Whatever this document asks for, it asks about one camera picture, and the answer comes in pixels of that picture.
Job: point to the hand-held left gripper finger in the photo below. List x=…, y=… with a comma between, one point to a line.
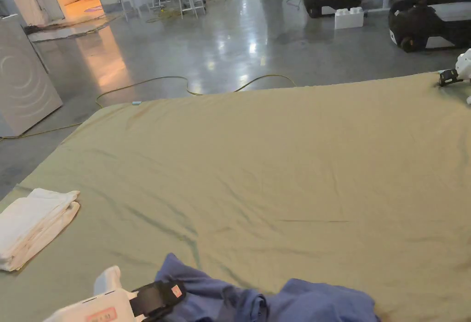
x=158, y=294

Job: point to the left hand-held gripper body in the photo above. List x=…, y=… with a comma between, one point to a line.
x=106, y=305

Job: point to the dark blue garment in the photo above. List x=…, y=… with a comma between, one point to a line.
x=312, y=301

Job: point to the folded white cloth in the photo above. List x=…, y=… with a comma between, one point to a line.
x=35, y=222

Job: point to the bed with beige sheet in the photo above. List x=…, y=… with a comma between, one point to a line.
x=301, y=160

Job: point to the white washing machine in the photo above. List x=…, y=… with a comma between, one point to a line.
x=22, y=79

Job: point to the white studded block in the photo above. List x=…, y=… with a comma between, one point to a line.
x=349, y=18

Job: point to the spare hand-held gripper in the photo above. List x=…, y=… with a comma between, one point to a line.
x=464, y=65

